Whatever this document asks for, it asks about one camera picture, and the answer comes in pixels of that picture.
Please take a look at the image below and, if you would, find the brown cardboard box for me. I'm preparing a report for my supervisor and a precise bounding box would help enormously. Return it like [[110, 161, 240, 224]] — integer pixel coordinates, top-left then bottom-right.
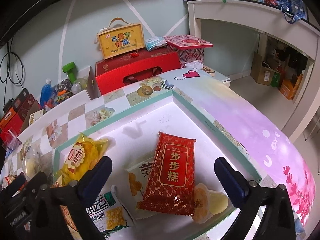
[[86, 66, 102, 100]]

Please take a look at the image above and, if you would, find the teal-edged white tray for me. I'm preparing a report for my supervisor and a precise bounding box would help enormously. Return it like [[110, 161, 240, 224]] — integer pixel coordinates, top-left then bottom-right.
[[51, 90, 263, 240]]

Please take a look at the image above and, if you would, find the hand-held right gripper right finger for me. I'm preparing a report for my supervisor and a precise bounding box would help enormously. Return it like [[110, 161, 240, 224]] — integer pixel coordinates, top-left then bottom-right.
[[214, 157, 297, 240]]

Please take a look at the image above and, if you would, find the blue bead bag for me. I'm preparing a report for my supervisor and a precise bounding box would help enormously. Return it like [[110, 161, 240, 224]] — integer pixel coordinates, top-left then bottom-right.
[[40, 78, 53, 107]]

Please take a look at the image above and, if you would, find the green-white corn snack packet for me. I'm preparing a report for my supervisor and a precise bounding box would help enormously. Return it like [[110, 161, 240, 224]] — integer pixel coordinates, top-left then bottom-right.
[[85, 185, 135, 235]]

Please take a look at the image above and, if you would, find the yellow card box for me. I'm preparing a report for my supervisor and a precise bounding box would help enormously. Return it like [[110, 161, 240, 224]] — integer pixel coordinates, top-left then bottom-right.
[[27, 110, 44, 127]]

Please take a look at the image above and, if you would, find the black gift box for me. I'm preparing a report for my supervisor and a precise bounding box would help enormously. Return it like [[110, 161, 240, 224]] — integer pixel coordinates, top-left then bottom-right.
[[11, 88, 29, 110]]

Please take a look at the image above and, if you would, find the blue-trimmed clear pouch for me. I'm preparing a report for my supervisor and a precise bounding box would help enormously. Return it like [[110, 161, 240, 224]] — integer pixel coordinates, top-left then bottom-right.
[[276, 0, 308, 24]]

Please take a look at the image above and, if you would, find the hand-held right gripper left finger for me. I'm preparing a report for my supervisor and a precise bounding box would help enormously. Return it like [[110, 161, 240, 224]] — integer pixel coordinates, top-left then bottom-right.
[[34, 156, 113, 240]]

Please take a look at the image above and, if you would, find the black cable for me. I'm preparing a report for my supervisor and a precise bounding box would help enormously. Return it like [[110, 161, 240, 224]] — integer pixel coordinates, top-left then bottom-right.
[[0, 36, 25, 105]]

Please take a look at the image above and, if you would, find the clear plastic box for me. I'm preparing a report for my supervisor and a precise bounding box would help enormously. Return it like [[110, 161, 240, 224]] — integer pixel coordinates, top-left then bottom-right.
[[1, 130, 23, 153]]

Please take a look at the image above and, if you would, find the dark red gift box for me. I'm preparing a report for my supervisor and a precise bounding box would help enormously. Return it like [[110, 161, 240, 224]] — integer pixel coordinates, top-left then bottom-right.
[[17, 94, 40, 120]]

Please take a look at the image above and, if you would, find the red patterned tin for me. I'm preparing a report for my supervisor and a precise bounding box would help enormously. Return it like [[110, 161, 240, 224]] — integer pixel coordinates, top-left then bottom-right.
[[164, 34, 213, 68]]

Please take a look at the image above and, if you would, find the orange flat box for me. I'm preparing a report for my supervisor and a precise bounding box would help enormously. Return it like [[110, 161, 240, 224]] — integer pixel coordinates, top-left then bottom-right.
[[0, 106, 18, 130]]

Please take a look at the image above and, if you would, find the colourful toy bag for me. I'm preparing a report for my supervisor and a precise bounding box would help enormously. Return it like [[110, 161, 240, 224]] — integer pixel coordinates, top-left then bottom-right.
[[47, 79, 74, 105]]

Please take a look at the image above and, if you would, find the cardboard carton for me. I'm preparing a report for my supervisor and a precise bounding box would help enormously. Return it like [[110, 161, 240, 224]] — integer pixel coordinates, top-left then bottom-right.
[[250, 51, 275, 87]]

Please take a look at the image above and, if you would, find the white desk shelf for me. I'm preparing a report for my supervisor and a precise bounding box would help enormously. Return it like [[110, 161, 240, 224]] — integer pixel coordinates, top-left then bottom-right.
[[187, 0, 320, 144]]

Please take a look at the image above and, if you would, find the clear plastic ball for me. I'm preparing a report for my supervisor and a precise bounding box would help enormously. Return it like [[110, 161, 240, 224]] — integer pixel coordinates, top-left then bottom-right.
[[71, 78, 88, 95]]

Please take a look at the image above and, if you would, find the yellow gift box with handle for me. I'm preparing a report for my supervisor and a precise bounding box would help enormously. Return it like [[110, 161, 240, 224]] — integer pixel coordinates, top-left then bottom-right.
[[94, 17, 146, 60]]

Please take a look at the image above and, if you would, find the blue tissue pack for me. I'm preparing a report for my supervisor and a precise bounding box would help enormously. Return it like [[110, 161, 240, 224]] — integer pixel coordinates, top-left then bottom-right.
[[145, 36, 167, 51]]

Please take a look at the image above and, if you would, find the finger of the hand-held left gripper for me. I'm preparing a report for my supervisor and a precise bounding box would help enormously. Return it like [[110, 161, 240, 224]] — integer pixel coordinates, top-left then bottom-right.
[[0, 174, 27, 201], [23, 171, 48, 201]]

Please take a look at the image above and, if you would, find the plain red box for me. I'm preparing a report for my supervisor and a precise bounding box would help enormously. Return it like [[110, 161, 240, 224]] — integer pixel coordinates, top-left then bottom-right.
[[0, 120, 25, 143]]

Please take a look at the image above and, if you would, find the clear bun packet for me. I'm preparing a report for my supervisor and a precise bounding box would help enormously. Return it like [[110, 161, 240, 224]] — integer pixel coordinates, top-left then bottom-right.
[[15, 145, 54, 183]]

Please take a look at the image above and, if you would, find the yellow bread packet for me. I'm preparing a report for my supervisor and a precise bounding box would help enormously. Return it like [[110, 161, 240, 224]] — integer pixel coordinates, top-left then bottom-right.
[[54, 132, 110, 188]]

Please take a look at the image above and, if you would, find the yellow jelly cup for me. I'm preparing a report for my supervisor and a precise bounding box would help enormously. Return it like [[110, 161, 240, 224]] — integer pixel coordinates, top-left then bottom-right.
[[191, 183, 229, 224]]

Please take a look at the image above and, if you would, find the green paper bag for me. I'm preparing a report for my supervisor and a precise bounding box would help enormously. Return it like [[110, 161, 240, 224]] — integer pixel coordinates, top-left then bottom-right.
[[270, 71, 281, 88]]

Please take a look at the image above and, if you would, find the orange carton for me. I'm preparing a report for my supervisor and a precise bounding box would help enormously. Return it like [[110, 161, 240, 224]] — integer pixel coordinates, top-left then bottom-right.
[[279, 74, 303, 101]]

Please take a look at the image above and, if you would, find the green dumbbell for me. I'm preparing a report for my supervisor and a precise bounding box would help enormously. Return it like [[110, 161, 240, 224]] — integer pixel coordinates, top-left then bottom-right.
[[62, 62, 78, 84]]

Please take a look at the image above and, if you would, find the white calligraphy snack packet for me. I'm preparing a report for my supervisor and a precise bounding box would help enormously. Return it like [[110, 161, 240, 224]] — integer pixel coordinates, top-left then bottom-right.
[[124, 155, 155, 212]]

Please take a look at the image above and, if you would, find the red gold-print snack packet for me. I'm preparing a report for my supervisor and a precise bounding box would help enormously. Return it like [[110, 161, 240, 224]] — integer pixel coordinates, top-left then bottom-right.
[[136, 131, 197, 217]]

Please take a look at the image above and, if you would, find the large red gift box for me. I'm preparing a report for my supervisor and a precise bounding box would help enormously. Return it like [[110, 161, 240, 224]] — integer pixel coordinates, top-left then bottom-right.
[[94, 49, 182, 92]]

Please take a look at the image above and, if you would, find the small white plastic toy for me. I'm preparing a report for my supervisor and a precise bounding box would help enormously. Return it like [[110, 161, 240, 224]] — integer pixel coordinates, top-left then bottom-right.
[[185, 60, 203, 70]]

